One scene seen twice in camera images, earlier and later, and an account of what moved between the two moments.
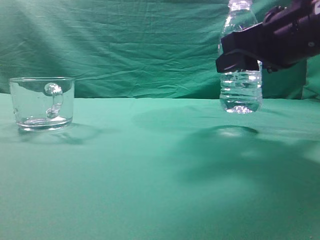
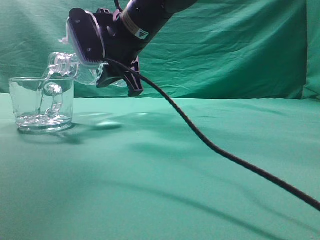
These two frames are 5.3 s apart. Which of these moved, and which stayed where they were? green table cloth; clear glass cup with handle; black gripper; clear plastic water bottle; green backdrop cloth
Moved: black gripper; clear plastic water bottle
Stayed: green table cloth; clear glass cup with handle; green backdrop cloth
